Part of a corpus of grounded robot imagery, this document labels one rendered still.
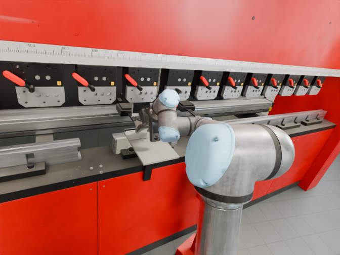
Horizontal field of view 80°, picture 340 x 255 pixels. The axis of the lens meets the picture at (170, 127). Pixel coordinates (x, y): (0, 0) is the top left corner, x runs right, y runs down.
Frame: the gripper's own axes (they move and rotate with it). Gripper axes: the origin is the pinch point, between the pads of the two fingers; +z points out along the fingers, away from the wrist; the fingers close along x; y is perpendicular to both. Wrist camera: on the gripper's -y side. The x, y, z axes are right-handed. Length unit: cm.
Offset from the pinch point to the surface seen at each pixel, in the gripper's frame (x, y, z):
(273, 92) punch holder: -100, 13, -14
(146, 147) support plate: 2.4, -9.6, -6.3
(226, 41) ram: -42, 32, -35
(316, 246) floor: -152, -115, 36
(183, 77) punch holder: -19.5, 19.7, -20.8
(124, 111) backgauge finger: 2.0, 19.0, 14.9
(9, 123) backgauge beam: 58, 19, 22
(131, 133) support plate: 5.3, 0.6, 2.2
